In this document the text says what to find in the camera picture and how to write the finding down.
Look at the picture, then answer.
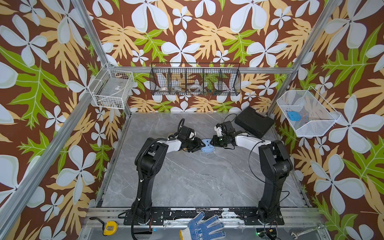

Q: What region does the silver spanner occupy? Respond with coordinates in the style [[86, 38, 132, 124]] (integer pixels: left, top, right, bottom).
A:
[[291, 225, 323, 240]]

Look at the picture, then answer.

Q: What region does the white wire basket right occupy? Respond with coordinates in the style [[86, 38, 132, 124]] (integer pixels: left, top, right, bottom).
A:
[[277, 87, 341, 138]]

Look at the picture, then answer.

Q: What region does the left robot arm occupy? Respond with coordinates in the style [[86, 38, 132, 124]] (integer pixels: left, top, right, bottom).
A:
[[132, 127, 206, 224]]

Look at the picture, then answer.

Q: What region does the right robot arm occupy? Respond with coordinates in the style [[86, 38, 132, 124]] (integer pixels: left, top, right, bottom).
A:
[[211, 121, 293, 225]]

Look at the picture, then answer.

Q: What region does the black plastic tool case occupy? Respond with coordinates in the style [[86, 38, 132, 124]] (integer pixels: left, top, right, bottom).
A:
[[235, 107, 275, 139]]

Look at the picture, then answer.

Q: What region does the white wire basket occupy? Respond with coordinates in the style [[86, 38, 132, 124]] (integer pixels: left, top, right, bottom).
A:
[[277, 87, 341, 138], [89, 64, 135, 110]]

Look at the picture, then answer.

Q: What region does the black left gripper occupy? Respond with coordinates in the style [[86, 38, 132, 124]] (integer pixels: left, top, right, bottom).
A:
[[185, 137, 207, 152]]

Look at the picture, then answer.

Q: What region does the blue dotted work glove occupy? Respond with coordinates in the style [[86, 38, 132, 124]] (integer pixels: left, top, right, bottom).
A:
[[179, 212, 226, 240]]

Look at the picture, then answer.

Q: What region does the white wire basket left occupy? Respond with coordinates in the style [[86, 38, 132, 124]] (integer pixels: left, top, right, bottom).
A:
[[89, 64, 135, 110]]

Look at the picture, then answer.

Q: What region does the black wire basket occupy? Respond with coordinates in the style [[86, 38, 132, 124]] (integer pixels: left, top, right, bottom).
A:
[[149, 62, 242, 96]]

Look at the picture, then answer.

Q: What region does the black mounting rail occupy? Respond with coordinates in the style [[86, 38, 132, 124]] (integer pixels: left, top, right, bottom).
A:
[[123, 206, 285, 226]]

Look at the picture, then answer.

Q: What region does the blue object in basket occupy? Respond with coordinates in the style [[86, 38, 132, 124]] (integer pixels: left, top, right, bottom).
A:
[[287, 111, 302, 122]]

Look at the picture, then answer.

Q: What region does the yellow tape measure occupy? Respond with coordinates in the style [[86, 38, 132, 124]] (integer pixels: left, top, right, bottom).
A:
[[103, 221, 118, 236]]

